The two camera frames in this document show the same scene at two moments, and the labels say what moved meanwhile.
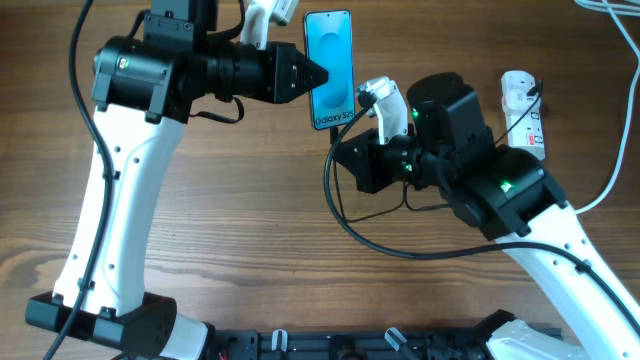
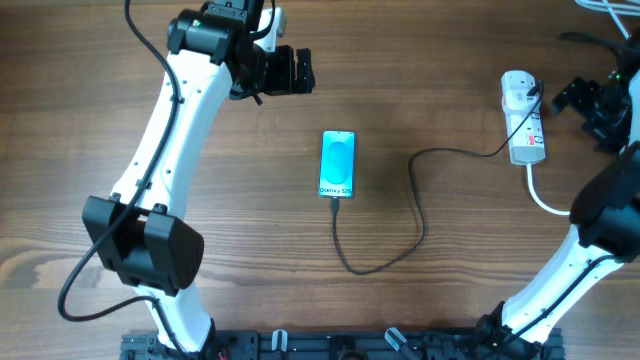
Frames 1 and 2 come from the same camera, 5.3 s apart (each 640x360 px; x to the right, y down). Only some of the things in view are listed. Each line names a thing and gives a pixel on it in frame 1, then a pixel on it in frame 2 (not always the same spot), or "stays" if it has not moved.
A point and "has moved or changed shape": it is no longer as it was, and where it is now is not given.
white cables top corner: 614,7 stays
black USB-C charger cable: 405,198 → 335,201
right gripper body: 385,163 → 607,107
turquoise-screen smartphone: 329,40 has moved or changed shape
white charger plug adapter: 515,98 stays
